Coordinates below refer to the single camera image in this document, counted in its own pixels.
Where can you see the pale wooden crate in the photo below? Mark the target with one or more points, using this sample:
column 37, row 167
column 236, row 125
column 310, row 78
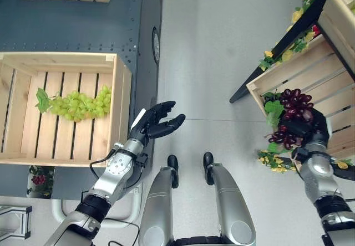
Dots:
column 339, row 16

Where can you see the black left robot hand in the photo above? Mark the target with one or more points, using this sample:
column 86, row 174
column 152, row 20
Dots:
column 155, row 127

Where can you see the grey aluminium bracket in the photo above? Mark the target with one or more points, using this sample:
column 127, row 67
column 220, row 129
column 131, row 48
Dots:
column 15, row 221

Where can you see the yellow flower garland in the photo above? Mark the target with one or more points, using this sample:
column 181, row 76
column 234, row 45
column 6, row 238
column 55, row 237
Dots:
column 301, row 21

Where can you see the black display stand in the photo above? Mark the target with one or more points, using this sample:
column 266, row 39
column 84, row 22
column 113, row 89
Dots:
column 283, row 49

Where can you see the dark red grape bunch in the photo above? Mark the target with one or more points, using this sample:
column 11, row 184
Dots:
column 294, row 113

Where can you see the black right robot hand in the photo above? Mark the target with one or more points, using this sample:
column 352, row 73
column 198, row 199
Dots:
column 305, row 127

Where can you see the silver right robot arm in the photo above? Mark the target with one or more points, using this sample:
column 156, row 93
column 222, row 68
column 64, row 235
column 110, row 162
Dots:
column 321, row 185

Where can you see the small red grape bunch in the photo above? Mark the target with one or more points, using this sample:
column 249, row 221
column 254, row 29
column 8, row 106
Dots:
column 38, row 179

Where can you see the green grape bunch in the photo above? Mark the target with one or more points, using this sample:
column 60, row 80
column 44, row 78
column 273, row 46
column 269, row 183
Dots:
column 80, row 106

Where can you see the large wooden slat crate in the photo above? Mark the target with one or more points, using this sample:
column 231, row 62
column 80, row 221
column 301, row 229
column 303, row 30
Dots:
column 61, row 110

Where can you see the silver left robot leg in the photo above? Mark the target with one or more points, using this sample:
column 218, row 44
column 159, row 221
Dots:
column 158, row 201

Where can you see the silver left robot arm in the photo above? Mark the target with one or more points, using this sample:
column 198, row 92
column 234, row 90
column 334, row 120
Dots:
column 100, row 190

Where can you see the silver right robot leg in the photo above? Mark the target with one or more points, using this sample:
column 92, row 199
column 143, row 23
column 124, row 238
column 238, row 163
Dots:
column 230, row 201

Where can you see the dark grey metal cart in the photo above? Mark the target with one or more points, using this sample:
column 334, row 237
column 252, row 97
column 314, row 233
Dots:
column 83, row 24

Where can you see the tilted wooden slat crate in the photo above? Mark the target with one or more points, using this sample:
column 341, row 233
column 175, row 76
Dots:
column 319, row 85

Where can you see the silver robot leg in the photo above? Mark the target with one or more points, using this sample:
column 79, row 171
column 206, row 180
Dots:
column 230, row 201
column 158, row 201

